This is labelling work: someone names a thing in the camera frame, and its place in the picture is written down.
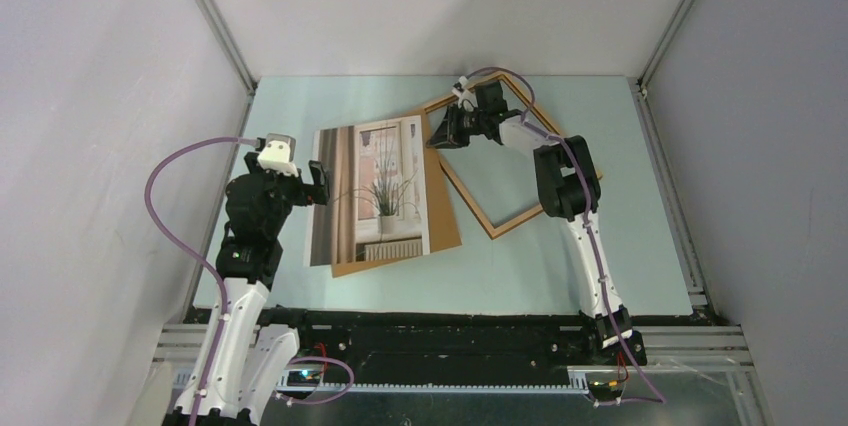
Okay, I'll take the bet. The grey slotted cable duct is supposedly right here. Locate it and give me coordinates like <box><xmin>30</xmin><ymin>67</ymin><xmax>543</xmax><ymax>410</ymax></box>
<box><xmin>275</xmin><ymin>370</ymin><xmax>589</xmax><ymax>395</ymax></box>

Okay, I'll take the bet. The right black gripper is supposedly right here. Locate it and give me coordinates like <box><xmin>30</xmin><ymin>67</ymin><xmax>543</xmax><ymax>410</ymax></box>
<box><xmin>425</xmin><ymin>103</ymin><xmax>486</xmax><ymax>150</ymax></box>

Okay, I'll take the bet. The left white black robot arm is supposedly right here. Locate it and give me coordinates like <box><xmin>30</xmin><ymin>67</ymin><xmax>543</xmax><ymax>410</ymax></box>
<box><xmin>163</xmin><ymin>152</ymin><xmax>330</xmax><ymax>425</ymax></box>

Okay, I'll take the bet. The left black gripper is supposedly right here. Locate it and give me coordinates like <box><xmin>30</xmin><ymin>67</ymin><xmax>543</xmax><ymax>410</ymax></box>
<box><xmin>244</xmin><ymin>152</ymin><xmax>329</xmax><ymax>237</ymax></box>

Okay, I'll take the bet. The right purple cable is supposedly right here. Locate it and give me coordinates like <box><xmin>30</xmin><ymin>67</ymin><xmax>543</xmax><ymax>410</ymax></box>
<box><xmin>463</xmin><ymin>66</ymin><xmax>666</xmax><ymax>406</ymax></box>

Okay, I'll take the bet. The wooden picture frame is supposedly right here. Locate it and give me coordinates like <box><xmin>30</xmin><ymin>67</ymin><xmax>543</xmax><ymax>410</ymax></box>
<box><xmin>425</xmin><ymin>67</ymin><xmax>603</xmax><ymax>239</ymax></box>

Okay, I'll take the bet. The purple cable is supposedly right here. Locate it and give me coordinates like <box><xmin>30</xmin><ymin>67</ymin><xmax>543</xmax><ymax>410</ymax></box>
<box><xmin>144</xmin><ymin>136</ymin><xmax>356</xmax><ymax>426</ymax></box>
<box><xmin>463</xmin><ymin>66</ymin><xmax>666</xmax><ymax>406</ymax></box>

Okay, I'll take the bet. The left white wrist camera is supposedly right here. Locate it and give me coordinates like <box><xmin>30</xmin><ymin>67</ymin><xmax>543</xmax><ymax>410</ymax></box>
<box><xmin>257</xmin><ymin>133</ymin><xmax>300</xmax><ymax>177</ymax></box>

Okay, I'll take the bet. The brown cardboard backing board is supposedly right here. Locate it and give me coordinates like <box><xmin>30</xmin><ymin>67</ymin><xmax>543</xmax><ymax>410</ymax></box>
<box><xmin>330</xmin><ymin>111</ymin><xmax>461</xmax><ymax>278</ymax></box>

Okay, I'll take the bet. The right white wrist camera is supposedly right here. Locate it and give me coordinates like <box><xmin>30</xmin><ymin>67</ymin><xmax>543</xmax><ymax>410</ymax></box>
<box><xmin>451</xmin><ymin>76</ymin><xmax>477</xmax><ymax>112</ymax></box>

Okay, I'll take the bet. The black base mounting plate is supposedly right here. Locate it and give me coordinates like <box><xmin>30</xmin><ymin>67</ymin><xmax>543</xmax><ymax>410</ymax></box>
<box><xmin>252</xmin><ymin>306</ymin><xmax>647</xmax><ymax>386</ymax></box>

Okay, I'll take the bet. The window plant photo print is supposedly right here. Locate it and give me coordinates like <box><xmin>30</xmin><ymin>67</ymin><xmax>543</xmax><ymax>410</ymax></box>
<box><xmin>305</xmin><ymin>115</ymin><xmax>431</xmax><ymax>267</ymax></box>

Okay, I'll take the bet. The right aluminium corner profile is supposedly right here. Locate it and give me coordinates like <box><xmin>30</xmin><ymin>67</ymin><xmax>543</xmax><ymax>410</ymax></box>
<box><xmin>636</xmin><ymin>0</ymin><xmax>697</xmax><ymax>95</ymax></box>

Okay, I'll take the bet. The left aluminium corner profile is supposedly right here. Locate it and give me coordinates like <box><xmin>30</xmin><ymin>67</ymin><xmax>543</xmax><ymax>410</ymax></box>
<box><xmin>194</xmin><ymin>0</ymin><xmax>258</xmax><ymax>95</ymax></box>

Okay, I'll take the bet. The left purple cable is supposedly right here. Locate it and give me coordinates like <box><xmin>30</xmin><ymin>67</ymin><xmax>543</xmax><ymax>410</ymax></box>
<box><xmin>144</xmin><ymin>136</ymin><xmax>356</xmax><ymax>426</ymax></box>

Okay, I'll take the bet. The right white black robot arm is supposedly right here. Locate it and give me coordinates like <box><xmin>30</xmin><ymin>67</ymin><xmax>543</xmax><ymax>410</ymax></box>
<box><xmin>426</xmin><ymin>76</ymin><xmax>639</xmax><ymax>366</ymax></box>

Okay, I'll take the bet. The aluminium corner profile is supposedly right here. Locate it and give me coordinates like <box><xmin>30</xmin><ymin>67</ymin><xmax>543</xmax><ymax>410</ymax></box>
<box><xmin>636</xmin><ymin>0</ymin><xmax>697</xmax><ymax>95</ymax></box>
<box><xmin>194</xmin><ymin>0</ymin><xmax>258</xmax><ymax>95</ymax></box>

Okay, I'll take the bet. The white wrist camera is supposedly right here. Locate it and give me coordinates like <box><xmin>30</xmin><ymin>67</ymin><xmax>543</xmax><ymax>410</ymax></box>
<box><xmin>257</xmin><ymin>133</ymin><xmax>300</xmax><ymax>177</ymax></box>
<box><xmin>451</xmin><ymin>76</ymin><xmax>477</xmax><ymax>112</ymax></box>

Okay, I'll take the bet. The front aluminium rail frame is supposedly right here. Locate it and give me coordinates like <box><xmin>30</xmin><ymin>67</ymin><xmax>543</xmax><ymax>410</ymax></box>
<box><xmin>153</xmin><ymin>324</ymin><xmax>754</xmax><ymax>371</ymax></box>

